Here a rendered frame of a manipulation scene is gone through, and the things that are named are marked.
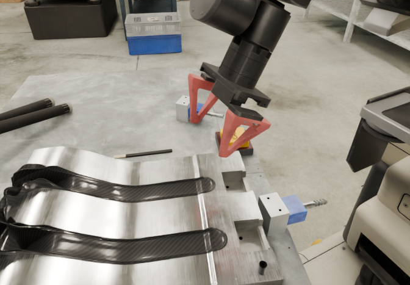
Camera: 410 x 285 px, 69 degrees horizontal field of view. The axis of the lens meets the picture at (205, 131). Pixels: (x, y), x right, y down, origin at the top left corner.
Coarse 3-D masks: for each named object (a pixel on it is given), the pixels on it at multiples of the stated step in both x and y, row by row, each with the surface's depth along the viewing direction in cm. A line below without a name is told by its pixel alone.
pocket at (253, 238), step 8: (240, 224) 46; (248, 224) 46; (256, 224) 46; (240, 232) 47; (248, 232) 47; (256, 232) 47; (240, 240) 45; (248, 240) 45; (256, 240) 45; (264, 240) 44; (240, 248) 44; (248, 248) 44; (256, 248) 44; (264, 248) 44
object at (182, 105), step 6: (186, 96) 84; (180, 102) 82; (186, 102) 82; (180, 108) 81; (186, 108) 81; (198, 108) 81; (180, 114) 83; (186, 114) 82; (210, 114) 81; (216, 114) 81; (222, 114) 80; (180, 120) 84; (186, 120) 83
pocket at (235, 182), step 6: (222, 174) 54; (228, 174) 54; (234, 174) 55; (240, 174) 55; (228, 180) 55; (234, 180) 55; (240, 180) 56; (228, 186) 55; (234, 186) 55; (240, 186) 55; (246, 186) 53; (228, 192) 53; (234, 192) 53; (240, 192) 53
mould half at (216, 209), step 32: (32, 160) 50; (64, 160) 50; (96, 160) 53; (160, 160) 57; (192, 160) 57; (224, 160) 56; (0, 192) 54; (32, 192) 44; (64, 192) 45; (224, 192) 50; (32, 224) 39; (64, 224) 41; (96, 224) 43; (128, 224) 45; (160, 224) 45; (192, 224) 45; (224, 224) 45; (0, 256) 36; (32, 256) 36; (192, 256) 41; (224, 256) 40; (256, 256) 40
